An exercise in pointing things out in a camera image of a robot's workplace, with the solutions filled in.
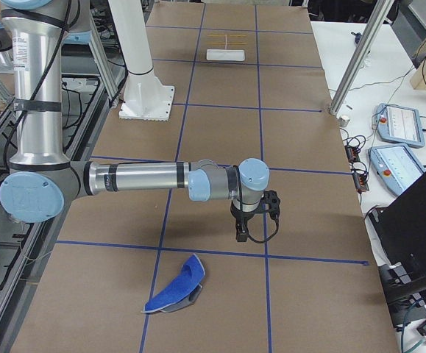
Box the white camera mast with base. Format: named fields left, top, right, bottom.
left=109, top=0, right=175, bottom=121

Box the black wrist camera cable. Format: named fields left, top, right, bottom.
left=245, top=209, right=282, bottom=245

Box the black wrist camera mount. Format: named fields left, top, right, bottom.
left=262, top=190, right=280, bottom=221

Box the blue and grey towel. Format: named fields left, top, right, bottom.
left=143, top=254, right=205, bottom=313

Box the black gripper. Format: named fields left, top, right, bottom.
left=230, top=204, right=264, bottom=242

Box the aluminium frame post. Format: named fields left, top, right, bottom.
left=329, top=0, right=394, bottom=115

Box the wooden towel rack white base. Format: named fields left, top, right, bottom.
left=206, top=33, right=246, bottom=62

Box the lower blue teach pendant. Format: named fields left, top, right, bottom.
left=369, top=143, right=426, bottom=196

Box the blue teach pendant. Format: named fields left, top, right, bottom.
left=369, top=143, right=426, bottom=196
left=374, top=103, right=425, bottom=148

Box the upper blue teach pendant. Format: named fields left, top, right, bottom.
left=374, top=103, right=425, bottom=148

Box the black laptop screen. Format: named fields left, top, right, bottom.
left=369, top=172, right=426, bottom=272

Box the small metal cylinder weight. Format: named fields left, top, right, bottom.
left=338, top=115, right=350, bottom=128

